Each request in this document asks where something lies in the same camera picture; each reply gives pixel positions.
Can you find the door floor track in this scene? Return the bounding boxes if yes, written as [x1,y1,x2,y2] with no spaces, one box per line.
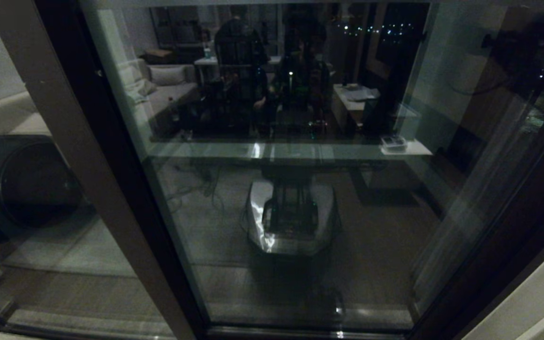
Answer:
[206,325,412,340]

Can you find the brown framed sliding glass door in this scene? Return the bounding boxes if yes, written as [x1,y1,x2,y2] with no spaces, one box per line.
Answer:
[36,0,544,338]

